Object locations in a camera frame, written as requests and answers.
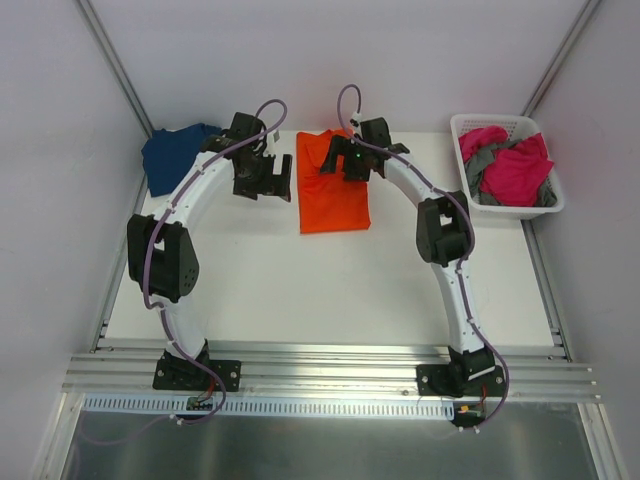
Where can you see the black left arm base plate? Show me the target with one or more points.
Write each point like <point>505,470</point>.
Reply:
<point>176,374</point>

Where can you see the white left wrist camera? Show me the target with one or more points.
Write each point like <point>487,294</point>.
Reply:
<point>271,139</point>

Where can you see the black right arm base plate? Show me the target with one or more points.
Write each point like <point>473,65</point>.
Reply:
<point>442,380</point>

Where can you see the left corner aluminium post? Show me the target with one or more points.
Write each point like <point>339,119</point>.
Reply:
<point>98,32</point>

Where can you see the grey t shirt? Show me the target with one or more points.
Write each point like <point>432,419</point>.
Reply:
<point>480,170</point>

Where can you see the corner aluminium post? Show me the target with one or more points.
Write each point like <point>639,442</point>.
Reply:
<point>585,16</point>
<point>98,32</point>

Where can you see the right corner aluminium post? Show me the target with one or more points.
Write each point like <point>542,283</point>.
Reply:
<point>585,16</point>

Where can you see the pink t shirt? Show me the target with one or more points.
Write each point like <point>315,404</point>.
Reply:
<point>515,170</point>

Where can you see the aluminium front mounting rail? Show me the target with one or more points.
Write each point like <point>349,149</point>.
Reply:
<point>537,374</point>

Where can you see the white plastic basket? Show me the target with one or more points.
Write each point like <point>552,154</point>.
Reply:
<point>505,166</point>

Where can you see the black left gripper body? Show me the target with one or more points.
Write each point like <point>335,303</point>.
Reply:
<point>267,181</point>

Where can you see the blue folded t shirt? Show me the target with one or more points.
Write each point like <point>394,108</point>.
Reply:
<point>169,155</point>

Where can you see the white slotted cable duct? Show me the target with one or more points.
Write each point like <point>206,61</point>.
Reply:
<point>272,406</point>

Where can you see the orange t shirt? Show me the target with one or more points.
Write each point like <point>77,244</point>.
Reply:
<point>327,203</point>

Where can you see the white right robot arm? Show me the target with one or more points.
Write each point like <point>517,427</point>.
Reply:
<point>444,239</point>

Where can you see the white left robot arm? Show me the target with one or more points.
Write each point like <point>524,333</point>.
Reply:
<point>162,258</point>

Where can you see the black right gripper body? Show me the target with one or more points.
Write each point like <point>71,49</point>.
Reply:
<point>343,163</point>

